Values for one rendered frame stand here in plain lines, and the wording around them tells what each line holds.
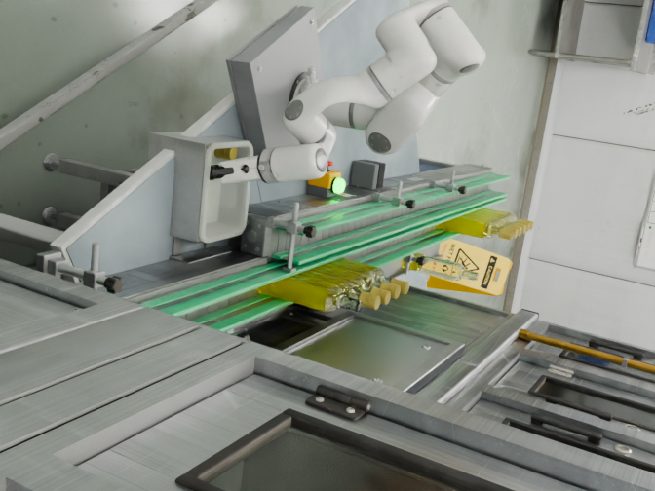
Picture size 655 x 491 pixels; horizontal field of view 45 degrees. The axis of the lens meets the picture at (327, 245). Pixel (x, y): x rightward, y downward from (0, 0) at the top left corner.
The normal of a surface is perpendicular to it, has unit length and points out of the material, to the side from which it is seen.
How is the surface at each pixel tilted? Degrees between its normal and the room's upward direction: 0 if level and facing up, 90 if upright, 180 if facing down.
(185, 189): 90
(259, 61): 3
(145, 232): 0
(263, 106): 3
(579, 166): 90
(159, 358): 90
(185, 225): 90
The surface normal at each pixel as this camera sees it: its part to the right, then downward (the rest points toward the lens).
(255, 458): 0.12, -0.96
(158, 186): 0.87, 0.22
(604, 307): -0.48, 0.15
